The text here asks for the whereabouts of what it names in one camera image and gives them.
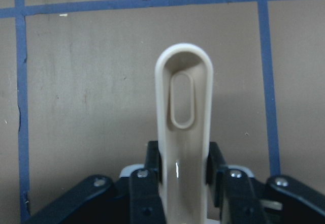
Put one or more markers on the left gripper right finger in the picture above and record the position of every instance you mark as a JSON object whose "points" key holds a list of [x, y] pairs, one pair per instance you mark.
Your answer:
{"points": [[241, 198]]}

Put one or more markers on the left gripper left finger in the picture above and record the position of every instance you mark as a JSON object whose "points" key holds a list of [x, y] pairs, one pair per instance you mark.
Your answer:
{"points": [[133, 198]]}

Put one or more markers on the beige plastic dustpan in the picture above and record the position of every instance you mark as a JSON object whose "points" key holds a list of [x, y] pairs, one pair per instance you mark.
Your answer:
{"points": [[184, 89]]}

